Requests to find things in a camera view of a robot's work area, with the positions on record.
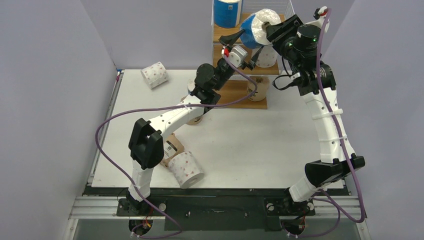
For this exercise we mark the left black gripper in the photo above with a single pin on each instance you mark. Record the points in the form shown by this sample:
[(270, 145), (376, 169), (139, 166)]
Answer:
[(231, 41)]

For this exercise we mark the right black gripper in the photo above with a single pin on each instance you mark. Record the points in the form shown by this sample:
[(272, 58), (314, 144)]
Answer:
[(278, 29)]

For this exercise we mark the blue roll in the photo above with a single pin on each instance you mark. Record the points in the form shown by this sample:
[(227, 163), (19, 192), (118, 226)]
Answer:
[(254, 35), (227, 13), (191, 85)]

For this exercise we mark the white floral roll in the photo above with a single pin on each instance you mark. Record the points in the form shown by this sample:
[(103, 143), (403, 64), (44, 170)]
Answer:
[(267, 57), (185, 169), (155, 75)]

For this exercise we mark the brown roll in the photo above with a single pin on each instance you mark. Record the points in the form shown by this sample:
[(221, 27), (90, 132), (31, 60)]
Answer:
[(171, 147), (262, 86), (195, 120)]

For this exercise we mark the blue roll front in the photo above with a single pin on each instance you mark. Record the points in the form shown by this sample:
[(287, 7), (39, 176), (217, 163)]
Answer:
[(227, 13)]

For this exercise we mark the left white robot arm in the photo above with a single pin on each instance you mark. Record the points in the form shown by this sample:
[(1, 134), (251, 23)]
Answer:
[(146, 143)]

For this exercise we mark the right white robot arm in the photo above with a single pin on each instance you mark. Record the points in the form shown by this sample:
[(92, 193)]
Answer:
[(317, 88)]

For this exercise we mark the blue wrapped roll back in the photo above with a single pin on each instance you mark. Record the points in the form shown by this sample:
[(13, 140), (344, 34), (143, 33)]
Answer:
[(191, 85)]

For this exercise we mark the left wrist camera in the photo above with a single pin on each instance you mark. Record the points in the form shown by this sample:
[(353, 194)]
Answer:
[(236, 56)]

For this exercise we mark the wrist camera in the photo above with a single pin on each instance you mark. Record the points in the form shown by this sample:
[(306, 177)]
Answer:
[(236, 56), (320, 21)]

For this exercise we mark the white wire wooden shelf rack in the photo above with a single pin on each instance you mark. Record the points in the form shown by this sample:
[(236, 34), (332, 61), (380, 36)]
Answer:
[(242, 94)]

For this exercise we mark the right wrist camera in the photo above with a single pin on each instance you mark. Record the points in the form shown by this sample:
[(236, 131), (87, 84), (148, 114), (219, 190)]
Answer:
[(320, 21)]

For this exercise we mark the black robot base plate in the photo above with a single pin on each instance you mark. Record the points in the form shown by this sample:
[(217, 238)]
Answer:
[(218, 209)]

